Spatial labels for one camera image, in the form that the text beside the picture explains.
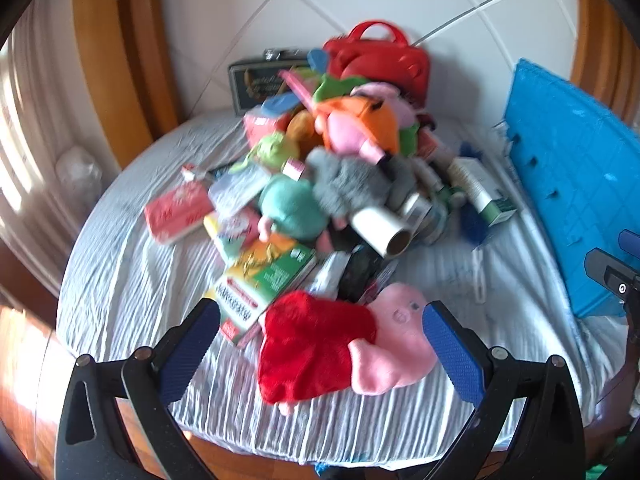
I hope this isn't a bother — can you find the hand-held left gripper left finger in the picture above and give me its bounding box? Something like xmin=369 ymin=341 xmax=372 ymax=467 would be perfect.
xmin=55 ymin=297 xmax=222 ymax=480

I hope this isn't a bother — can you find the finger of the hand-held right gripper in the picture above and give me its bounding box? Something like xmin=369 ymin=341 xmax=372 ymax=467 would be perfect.
xmin=584 ymin=247 xmax=640 ymax=318
xmin=618 ymin=229 xmax=640 ymax=261

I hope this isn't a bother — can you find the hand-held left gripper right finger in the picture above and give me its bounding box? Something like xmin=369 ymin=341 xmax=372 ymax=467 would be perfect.
xmin=421 ymin=300 xmax=586 ymax=480

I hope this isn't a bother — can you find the blue plastic folding crate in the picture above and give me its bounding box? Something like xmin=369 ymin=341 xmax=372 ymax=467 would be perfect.
xmin=502 ymin=58 xmax=640 ymax=318

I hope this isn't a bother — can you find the white paper roll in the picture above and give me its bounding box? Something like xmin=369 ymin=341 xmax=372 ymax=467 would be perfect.
xmin=350 ymin=208 xmax=418 ymax=261

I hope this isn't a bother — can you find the green yellow carton box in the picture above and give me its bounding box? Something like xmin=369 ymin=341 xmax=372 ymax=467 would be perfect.
xmin=227 ymin=240 xmax=318 ymax=306

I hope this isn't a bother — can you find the pink pig plush red dress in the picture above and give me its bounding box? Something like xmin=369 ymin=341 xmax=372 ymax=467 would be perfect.
xmin=257 ymin=282 xmax=441 ymax=416

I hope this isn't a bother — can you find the black flat gadget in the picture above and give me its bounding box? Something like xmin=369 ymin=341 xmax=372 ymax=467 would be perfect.
xmin=340 ymin=247 xmax=386 ymax=303

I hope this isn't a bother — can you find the silver can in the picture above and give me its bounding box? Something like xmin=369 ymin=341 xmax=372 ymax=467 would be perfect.
xmin=400 ymin=192 xmax=448 ymax=246

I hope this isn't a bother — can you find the pink flat tissue packet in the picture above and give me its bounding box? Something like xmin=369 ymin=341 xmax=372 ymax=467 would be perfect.
xmin=144 ymin=180 xmax=213 ymax=246

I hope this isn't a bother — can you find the white green carton box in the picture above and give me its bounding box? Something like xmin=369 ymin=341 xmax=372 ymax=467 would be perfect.
xmin=447 ymin=157 xmax=518 ymax=228

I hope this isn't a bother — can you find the clear plastic packet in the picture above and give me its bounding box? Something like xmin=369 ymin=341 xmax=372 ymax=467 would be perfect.
xmin=207 ymin=165 xmax=273 ymax=216

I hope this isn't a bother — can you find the teal plush toy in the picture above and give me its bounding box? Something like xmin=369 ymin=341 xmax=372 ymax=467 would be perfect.
xmin=257 ymin=175 xmax=328 ymax=241

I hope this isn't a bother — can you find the grey plush toy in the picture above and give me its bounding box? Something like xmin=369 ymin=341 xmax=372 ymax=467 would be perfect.
xmin=305 ymin=147 xmax=411 ymax=216

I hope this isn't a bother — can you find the clear plastic bag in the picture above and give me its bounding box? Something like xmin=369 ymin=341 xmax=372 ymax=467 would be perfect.
xmin=55 ymin=146 xmax=103 ymax=206

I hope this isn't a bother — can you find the small green plush toy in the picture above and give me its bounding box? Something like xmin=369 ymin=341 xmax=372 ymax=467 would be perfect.
xmin=250 ymin=132 xmax=301 ymax=171

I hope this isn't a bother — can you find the pink soft tissue pack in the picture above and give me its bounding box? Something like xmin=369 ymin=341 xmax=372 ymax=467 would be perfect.
xmin=243 ymin=110 xmax=296 ymax=148

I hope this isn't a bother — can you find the pig plush orange dress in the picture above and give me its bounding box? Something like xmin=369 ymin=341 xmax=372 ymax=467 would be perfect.
xmin=312 ymin=95 xmax=401 ymax=156

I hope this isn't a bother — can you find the ribbed translucent panel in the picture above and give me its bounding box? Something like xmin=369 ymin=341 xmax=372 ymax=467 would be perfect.
xmin=0 ymin=5 xmax=121 ymax=301

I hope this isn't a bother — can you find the pink plush toy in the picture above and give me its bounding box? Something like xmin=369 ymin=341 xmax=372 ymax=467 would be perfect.
xmin=350 ymin=82 xmax=421 ymax=126

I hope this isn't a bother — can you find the black gift box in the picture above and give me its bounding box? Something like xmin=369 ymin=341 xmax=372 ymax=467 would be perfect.
xmin=228 ymin=49 xmax=316 ymax=113

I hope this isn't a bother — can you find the pink plastic stick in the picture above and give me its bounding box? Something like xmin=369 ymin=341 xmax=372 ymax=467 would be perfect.
xmin=277 ymin=69 xmax=321 ymax=106

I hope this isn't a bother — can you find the red toy suitcase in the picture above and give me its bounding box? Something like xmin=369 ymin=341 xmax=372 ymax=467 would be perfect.
xmin=322 ymin=21 xmax=431 ymax=108

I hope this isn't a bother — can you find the wooden wall trim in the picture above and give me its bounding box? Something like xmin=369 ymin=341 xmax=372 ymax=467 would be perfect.
xmin=570 ymin=0 xmax=640 ymax=126
xmin=72 ymin=0 xmax=183 ymax=171

